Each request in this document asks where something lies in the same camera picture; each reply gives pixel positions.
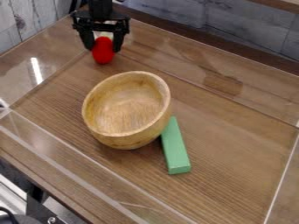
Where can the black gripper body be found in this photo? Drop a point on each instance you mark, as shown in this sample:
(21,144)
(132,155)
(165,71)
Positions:
(120,19)

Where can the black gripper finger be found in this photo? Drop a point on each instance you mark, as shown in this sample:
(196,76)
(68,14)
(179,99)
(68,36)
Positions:
(87,39)
(117,41)

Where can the red strawberry toy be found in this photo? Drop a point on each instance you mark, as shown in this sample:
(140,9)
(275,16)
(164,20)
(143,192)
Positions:
(103,50)

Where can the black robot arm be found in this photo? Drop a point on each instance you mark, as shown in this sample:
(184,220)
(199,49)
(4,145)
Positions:
(99,9)

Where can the wooden bowl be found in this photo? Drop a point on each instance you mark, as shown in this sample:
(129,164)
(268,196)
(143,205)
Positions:
(127,109)

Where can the green rectangular block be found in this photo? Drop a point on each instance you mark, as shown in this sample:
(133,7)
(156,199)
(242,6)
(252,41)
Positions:
(173,149)

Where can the black metal stand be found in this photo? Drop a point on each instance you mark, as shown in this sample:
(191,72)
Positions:
(21,199)

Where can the clear acrylic corner bracket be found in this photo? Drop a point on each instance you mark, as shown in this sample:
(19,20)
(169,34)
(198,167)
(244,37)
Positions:
(103,34)

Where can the clear acrylic tray wall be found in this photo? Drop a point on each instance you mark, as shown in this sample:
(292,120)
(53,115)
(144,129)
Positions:
(96,193)

